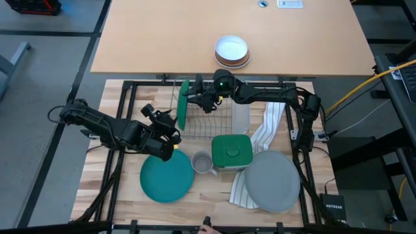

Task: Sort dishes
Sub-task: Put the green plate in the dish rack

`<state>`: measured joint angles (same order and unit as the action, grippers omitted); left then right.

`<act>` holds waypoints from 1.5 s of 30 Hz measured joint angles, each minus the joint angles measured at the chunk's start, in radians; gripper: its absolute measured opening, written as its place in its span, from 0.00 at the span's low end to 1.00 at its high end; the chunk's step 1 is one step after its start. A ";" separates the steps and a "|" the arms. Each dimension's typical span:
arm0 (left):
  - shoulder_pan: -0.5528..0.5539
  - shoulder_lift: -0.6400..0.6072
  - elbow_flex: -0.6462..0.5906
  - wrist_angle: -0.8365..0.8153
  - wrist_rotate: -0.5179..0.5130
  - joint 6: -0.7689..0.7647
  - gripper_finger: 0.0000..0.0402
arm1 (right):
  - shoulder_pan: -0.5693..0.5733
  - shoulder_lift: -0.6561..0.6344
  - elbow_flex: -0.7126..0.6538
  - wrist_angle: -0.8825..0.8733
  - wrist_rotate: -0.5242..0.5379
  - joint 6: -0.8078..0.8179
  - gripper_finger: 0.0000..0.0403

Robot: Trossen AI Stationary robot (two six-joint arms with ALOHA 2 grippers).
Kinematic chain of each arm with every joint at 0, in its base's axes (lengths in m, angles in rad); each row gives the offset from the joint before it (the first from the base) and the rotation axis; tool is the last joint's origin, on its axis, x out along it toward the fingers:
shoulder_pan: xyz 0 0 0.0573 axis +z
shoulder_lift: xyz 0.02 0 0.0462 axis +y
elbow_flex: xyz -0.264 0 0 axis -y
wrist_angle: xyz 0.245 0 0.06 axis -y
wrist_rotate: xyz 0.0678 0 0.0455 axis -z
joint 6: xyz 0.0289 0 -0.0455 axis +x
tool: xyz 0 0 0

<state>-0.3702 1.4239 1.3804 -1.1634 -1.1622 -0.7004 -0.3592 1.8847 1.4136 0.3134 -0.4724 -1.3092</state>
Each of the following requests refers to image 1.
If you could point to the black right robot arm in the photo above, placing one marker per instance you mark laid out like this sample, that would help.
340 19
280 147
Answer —
266 92

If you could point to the grey desk leg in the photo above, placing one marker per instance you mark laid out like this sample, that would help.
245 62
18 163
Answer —
13 61

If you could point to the green Cascade detergent tub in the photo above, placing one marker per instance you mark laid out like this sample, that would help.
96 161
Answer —
232 151

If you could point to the black Netgear network switch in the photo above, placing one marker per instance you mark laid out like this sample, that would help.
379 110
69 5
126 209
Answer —
334 207

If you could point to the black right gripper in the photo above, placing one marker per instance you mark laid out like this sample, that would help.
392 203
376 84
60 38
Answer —
208 91

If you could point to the teal plate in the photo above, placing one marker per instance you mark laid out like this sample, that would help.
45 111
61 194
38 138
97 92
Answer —
165 177

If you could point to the grey plate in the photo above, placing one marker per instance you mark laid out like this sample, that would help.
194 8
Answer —
273 180

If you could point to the white plastic cutlery bin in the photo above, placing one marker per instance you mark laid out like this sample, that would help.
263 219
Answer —
241 117

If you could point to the person's hand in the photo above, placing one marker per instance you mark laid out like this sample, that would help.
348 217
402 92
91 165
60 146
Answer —
208 230

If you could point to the dark green plate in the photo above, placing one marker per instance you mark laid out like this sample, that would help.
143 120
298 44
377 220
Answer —
182 110

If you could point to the light wood desk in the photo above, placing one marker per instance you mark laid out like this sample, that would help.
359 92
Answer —
162 35

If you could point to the beige floral mug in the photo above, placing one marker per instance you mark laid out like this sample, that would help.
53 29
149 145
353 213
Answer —
203 164

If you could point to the white striped dish towel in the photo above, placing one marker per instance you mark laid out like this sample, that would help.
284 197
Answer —
269 123

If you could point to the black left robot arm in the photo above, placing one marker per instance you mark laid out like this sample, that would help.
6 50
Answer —
107 128

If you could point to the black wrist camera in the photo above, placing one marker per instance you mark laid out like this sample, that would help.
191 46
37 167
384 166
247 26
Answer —
209 105
148 110

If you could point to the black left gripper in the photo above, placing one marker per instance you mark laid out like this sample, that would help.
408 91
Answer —
162 130

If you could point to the white bowl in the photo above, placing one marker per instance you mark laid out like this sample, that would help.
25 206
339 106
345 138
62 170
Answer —
231 48

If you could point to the black metal rig frame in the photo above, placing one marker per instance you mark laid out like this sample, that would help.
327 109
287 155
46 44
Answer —
146 83

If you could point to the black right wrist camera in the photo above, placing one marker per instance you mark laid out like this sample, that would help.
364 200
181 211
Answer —
209 105

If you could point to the black keyboard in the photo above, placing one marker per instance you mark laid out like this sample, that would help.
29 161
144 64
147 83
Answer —
409 81

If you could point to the round grey desk grommet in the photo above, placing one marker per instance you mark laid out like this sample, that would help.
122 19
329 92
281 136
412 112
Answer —
263 3

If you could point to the black and red toolbox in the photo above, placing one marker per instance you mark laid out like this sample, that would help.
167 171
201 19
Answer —
32 6

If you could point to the small black table camera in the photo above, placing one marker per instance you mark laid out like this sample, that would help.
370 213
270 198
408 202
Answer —
207 221

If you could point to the white desk power outlet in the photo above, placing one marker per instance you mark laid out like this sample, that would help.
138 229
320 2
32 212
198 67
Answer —
290 3

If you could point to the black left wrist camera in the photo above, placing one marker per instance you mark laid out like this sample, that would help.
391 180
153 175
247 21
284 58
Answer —
148 110

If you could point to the brown rimmed white plate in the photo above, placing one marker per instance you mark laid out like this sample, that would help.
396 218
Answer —
232 64

